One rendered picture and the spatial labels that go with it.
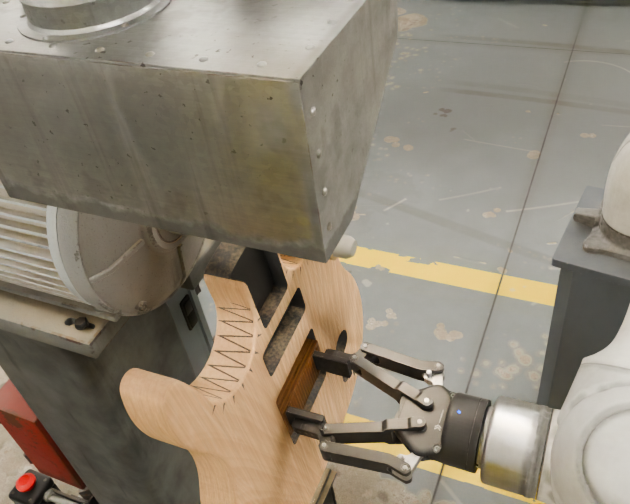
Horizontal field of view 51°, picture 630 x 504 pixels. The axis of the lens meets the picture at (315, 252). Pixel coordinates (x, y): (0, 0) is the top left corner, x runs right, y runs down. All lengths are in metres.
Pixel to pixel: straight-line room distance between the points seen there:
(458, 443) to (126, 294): 0.39
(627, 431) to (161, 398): 0.32
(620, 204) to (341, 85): 1.05
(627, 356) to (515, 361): 1.64
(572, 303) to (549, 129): 1.70
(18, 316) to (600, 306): 1.15
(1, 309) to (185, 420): 0.46
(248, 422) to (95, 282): 0.22
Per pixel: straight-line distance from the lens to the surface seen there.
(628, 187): 1.40
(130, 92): 0.45
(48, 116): 0.52
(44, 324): 0.90
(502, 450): 0.67
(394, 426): 0.71
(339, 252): 0.67
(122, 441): 1.13
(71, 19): 0.50
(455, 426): 0.68
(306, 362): 0.75
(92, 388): 1.02
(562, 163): 2.97
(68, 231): 0.70
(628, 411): 0.48
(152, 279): 0.79
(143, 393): 0.53
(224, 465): 0.65
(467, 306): 2.31
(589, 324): 1.60
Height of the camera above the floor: 1.70
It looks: 42 degrees down
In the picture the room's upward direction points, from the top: 9 degrees counter-clockwise
